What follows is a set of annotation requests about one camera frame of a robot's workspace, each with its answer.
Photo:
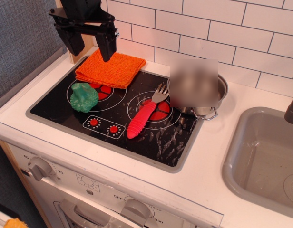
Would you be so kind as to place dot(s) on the yellow cloth at corner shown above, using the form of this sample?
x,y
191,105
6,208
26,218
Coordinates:
x,y
15,223

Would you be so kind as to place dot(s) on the grey plastic sink basin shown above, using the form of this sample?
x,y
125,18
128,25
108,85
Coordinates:
x,y
259,162

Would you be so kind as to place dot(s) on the grey oven knob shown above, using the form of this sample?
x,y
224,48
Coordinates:
x,y
39,168
136,211

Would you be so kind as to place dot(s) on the grey left oven knob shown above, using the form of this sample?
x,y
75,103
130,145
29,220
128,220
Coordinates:
x,y
39,168

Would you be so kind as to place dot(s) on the black toy stove top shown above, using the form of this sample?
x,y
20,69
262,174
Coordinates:
x,y
164,142

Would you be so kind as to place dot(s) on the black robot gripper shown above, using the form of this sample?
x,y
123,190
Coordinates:
x,y
99,24

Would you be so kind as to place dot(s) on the fork with pink handle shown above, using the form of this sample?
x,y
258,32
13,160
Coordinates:
x,y
139,121

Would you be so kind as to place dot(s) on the steel pot with handles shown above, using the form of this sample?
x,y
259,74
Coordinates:
x,y
197,95

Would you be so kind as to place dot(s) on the green toy broccoli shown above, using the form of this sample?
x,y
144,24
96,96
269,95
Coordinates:
x,y
84,97

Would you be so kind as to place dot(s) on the orange knitted napkin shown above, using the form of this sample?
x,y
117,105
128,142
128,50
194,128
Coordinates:
x,y
118,72

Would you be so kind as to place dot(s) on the wooden side panel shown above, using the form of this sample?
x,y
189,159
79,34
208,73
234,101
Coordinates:
x,y
88,41

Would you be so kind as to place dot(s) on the white toy oven front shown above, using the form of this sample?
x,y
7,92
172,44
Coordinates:
x,y
68,199

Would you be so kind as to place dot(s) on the grey right oven knob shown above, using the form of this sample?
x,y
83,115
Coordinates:
x,y
136,211

